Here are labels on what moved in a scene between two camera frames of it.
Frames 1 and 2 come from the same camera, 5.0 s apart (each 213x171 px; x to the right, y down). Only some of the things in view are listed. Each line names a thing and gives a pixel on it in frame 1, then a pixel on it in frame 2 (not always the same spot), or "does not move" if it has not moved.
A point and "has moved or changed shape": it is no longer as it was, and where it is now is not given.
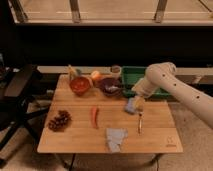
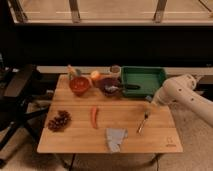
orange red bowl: (80, 85) does not move
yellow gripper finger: (139, 104) to (149, 107)
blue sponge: (130, 105) has moved or changed shape
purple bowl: (110, 86) does not move
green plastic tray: (130, 75) does not move
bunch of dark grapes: (60, 122) does not move
